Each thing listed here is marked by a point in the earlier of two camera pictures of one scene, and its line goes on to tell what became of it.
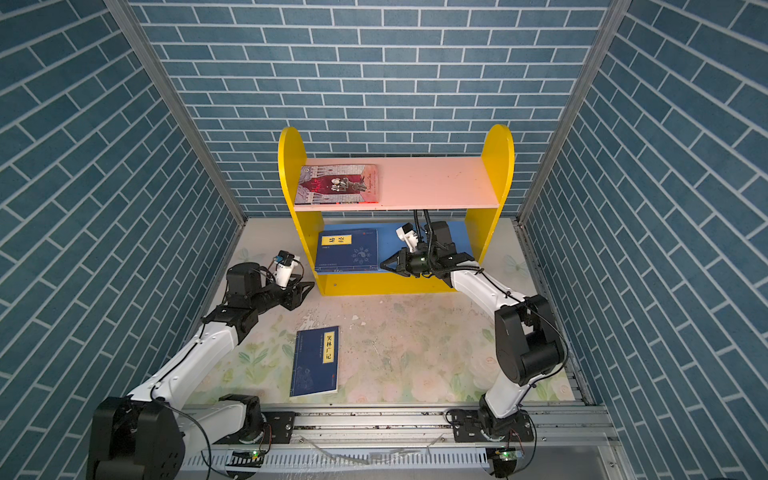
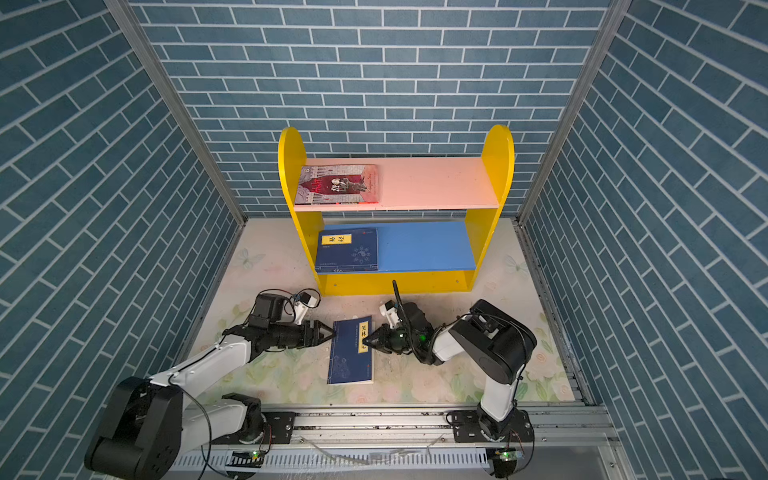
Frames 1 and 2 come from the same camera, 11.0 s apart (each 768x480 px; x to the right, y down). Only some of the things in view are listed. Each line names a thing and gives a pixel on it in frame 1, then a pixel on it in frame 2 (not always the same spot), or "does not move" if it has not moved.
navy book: [316, 362] -> [351, 360]
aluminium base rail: [572, 442] does not move
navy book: [347, 250] does not move
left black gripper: [293, 298] -> [315, 337]
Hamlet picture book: [337, 184] does not move
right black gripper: [403, 267] -> [383, 343]
